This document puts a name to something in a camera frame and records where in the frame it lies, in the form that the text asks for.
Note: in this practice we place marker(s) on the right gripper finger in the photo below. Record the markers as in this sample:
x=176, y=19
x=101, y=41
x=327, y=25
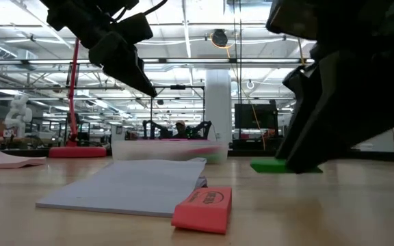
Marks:
x=298, y=89
x=354, y=102

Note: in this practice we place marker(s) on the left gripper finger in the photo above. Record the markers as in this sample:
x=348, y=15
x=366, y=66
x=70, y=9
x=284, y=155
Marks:
x=121, y=65

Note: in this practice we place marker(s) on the green eraser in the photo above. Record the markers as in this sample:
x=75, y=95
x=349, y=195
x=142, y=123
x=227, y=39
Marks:
x=267, y=165

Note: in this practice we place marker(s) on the clear pencil box pink lid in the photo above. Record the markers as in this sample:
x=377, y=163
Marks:
x=156, y=150

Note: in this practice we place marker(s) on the pale notepad with heart drawing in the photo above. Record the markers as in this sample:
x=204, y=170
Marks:
x=132, y=186

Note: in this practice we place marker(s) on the pale pink sticky notepad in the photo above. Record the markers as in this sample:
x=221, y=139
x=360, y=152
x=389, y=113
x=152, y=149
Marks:
x=5, y=160

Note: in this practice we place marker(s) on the orange eraser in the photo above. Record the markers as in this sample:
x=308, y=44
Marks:
x=202, y=212

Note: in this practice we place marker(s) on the black background robot arm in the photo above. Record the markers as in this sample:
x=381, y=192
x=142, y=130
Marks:
x=163, y=134
x=197, y=133

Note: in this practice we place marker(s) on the black monitor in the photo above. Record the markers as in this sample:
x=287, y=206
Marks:
x=245, y=118

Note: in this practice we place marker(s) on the white round column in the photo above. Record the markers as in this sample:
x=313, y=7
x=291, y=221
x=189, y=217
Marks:
x=218, y=102

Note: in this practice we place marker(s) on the person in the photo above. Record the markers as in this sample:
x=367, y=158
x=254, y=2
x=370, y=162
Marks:
x=180, y=130

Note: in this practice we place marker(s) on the black frame rig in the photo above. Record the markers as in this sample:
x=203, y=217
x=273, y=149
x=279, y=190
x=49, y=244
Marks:
x=178, y=87

